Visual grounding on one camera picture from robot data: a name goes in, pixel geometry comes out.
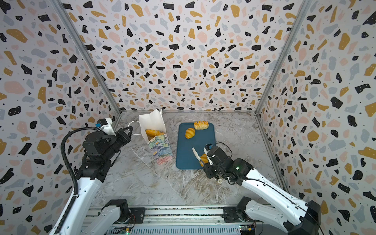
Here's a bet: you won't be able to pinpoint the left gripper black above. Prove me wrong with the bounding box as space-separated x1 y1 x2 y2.
101 125 132 163

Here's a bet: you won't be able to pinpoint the white metal tongs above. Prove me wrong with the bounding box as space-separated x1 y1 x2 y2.
192 146 224 184

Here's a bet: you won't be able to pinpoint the large seeded oval bread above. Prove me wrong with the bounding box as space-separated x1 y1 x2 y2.
146 129 164 141

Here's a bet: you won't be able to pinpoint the floral paper bag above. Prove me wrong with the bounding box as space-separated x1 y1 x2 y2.
128 109 173 165

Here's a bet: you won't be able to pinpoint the rectangular pastry bread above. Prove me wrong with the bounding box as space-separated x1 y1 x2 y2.
194 121 209 130

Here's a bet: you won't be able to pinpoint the small striped bun top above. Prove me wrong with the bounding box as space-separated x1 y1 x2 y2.
185 128 196 139

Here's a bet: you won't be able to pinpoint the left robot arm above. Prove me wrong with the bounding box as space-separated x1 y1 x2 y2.
50 126 133 235

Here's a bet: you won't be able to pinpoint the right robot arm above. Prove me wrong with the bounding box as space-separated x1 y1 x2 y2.
203 144 323 235

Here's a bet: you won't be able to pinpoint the teal tray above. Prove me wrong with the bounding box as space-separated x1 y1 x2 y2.
176 122 216 170

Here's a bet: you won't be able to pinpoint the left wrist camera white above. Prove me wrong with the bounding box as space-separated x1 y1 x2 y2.
95 117 115 135

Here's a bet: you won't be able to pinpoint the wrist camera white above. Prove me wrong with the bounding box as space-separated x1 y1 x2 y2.
204 144 213 165
95 117 115 135

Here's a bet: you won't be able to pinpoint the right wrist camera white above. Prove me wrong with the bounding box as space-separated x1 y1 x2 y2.
204 144 213 165

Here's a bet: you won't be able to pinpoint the black corrugated cable left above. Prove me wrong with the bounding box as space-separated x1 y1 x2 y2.
54 127 100 235

